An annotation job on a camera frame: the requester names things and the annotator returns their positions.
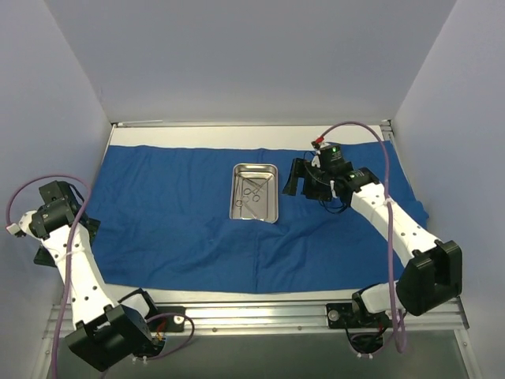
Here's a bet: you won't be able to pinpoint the blue surgical drape cloth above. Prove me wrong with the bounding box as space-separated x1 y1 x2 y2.
87 146 402 294

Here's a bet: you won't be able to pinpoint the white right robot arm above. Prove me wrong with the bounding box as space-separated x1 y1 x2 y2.
302 161 462 326

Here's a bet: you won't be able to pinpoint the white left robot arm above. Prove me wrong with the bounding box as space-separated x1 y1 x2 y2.
6 174 196 374

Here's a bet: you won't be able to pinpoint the stainless steel instrument tray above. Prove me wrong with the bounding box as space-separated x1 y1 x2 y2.
229 163 279 223

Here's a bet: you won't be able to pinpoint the steel forceps upper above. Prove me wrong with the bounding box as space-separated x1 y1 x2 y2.
242 178 270 202

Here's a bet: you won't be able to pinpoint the steel forceps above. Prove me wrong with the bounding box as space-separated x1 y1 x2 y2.
242 178 270 202
234 178 261 207

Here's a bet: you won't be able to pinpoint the steel forceps lower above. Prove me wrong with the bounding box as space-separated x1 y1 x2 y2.
234 178 261 207

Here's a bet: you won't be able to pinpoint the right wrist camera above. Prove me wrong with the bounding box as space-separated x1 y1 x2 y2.
318 144 350 171

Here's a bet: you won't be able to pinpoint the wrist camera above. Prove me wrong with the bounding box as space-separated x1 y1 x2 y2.
318 144 350 171
39 181 79 209

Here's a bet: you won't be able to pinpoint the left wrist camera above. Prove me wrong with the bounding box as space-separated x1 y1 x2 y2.
39 181 79 209

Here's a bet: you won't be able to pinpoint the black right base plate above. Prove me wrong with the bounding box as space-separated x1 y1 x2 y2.
325 302 392 330

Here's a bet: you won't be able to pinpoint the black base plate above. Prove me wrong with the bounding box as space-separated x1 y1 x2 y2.
325 302 392 330
112 306 186 333

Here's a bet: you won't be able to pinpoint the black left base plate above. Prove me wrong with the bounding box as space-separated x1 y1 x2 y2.
112 306 186 333

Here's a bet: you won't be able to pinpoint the aluminium front rail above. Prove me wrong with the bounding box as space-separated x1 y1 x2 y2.
42 295 470 340

